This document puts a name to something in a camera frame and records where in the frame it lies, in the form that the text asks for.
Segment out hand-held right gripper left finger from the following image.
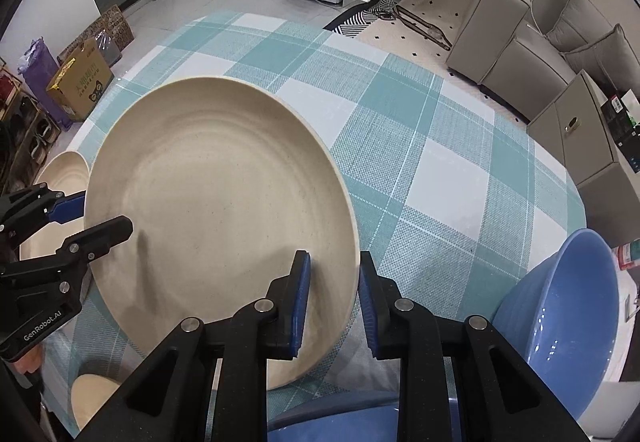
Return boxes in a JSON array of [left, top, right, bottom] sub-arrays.
[[75, 250, 313, 442]]

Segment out large beige plate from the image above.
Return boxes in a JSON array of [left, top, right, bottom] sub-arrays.
[[84, 76, 362, 392]]

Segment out white charging cable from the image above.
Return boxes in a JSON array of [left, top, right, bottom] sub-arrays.
[[527, 0, 557, 38]]

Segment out cardboard box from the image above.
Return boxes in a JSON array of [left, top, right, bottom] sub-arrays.
[[46, 39, 113, 123]]

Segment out person's left hand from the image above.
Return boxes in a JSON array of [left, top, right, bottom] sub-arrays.
[[10, 347, 45, 390]]

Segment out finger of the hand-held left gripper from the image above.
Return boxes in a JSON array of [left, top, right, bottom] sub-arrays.
[[0, 216, 134, 295], [0, 183, 87, 237]]

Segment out blue ceramic bowl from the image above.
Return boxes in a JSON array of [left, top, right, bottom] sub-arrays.
[[267, 357, 461, 442], [492, 228, 621, 423]]

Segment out teal white checked tablecloth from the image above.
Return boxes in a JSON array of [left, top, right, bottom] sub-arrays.
[[40, 12, 588, 442]]

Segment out grey side cabinet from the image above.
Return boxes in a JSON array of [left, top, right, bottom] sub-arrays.
[[527, 69, 640, 247]]

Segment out small beige plate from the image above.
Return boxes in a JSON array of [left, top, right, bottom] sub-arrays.
[[19, 152, 92, 303]]

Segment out black box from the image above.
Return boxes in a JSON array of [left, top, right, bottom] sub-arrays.
[[600, 89, 640, 150]]

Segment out beige bowl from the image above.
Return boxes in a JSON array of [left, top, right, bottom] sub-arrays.
[[70, 373, 123, 433]]

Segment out clear plastic bag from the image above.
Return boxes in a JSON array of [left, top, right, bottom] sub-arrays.
[[92, 29, 125, 67]]

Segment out brown wooden sticks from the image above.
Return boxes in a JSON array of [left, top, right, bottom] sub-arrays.
[[377, 4, 453, 51]]

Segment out grey sofa cushion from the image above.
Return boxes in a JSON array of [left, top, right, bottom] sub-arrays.
[[562, 24, 640, 92], [545, 0, 617, 48]]

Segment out beige grey sofa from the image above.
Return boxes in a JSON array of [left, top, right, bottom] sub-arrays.
[[446, 0, 640, 123]]

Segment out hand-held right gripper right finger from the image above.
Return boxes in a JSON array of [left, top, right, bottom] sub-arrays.
[[359, 251, 593, 442]]

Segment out purple bag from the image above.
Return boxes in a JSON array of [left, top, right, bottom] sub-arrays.
[[17, 38, 71, 130]]

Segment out wooden shoe rack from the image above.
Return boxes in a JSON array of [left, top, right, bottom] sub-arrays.
[[0, 56, 61, 193]]

